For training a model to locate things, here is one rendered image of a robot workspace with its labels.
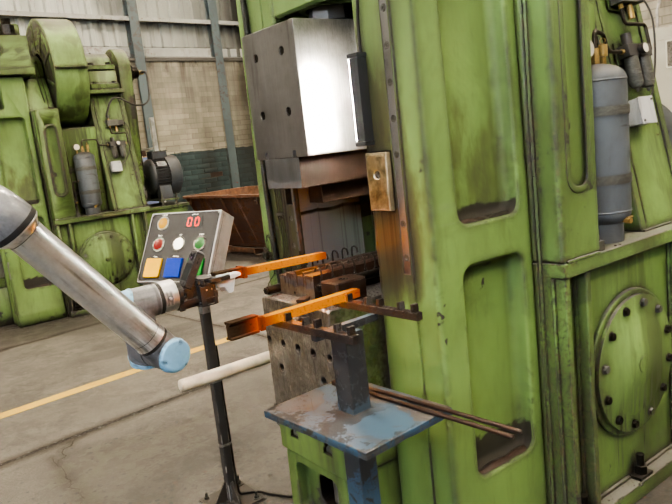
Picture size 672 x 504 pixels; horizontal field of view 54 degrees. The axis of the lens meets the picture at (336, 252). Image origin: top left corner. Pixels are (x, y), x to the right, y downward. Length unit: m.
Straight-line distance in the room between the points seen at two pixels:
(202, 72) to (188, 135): 1.10
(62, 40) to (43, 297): 2.43
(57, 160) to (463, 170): 5.24
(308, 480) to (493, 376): 0.75
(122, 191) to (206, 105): 4.79
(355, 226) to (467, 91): 0.74
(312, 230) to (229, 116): 9.48
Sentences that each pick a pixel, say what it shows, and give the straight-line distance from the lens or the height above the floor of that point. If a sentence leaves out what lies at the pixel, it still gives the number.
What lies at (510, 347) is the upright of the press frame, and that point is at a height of 0.68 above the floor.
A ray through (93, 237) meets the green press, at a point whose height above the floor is 0.73.
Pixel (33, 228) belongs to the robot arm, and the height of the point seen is 1.29.
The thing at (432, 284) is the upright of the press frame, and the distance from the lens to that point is 1.89.
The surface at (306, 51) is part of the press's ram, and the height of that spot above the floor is 1.67.
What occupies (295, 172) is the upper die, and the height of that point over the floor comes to 1.32.
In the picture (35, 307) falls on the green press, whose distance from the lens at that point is 6.91.
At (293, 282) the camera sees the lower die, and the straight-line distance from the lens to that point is 2.18.
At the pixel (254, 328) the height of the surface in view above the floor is 0.97.
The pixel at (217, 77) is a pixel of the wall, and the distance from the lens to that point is 11.79.
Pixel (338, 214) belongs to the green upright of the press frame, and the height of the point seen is 1.13.
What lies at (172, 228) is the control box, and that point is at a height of 1.14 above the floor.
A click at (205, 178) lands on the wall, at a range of 11.45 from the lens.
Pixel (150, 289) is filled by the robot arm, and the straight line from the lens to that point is 1.89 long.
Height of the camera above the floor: 1.40
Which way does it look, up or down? 10 degrees down
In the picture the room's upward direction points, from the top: 6 degrees counter-clockwise
